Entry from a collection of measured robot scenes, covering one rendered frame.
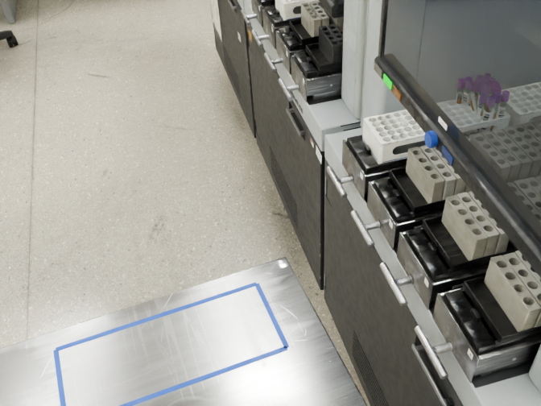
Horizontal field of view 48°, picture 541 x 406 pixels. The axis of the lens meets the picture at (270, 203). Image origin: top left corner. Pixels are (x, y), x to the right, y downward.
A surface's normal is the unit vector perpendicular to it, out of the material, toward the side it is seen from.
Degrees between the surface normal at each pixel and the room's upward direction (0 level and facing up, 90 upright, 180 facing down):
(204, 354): 0
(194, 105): 0
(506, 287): 90
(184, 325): 0
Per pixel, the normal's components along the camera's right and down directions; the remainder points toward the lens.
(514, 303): -0.97, 0.21
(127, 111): -0.05, -0.73
